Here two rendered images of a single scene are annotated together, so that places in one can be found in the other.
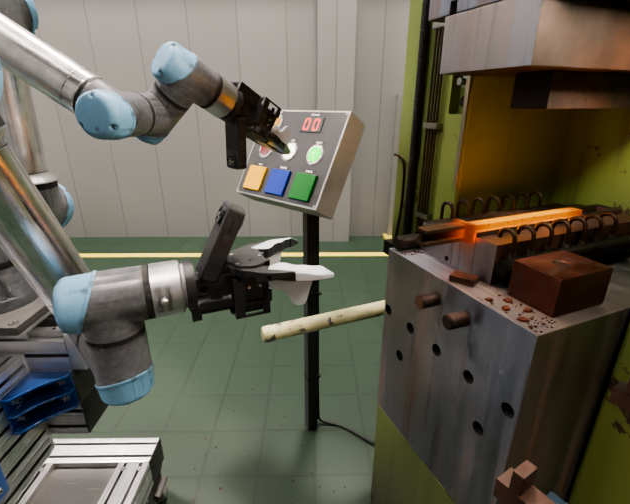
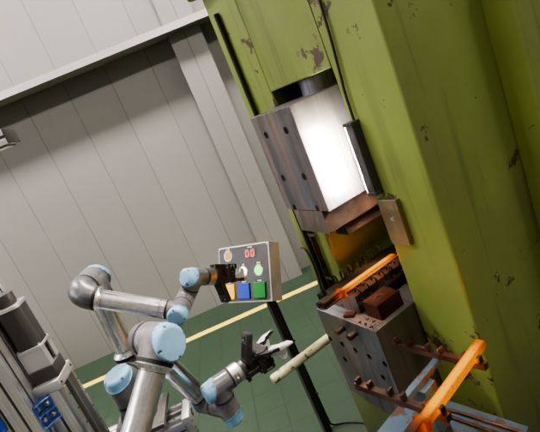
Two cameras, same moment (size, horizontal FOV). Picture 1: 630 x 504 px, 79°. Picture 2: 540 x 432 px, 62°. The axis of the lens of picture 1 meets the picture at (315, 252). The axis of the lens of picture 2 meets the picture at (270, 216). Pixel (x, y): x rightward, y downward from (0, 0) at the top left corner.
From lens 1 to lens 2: 116 cm
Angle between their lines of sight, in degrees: 7
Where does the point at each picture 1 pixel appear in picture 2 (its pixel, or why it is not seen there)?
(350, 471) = not seen: outside the picture
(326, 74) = (227, 154)
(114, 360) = (230, 407)
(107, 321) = (223, 393)
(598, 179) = not seen: hidden behind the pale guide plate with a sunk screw
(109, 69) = (52, 222)
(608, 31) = (354, 203)
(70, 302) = (210, 392)
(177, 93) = (195, 287)
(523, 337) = (373, 333)
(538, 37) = (327, 225)
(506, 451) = (393, 381)
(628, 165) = not seen: hidden behind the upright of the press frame
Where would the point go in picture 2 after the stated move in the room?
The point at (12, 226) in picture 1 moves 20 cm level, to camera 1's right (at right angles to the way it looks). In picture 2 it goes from (177, 375) to (230, 351)
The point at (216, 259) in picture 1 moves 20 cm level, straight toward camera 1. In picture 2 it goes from (249, 355) to (270, 379)
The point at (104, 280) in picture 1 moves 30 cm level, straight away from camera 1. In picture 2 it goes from (216, 380) to (179, 359)
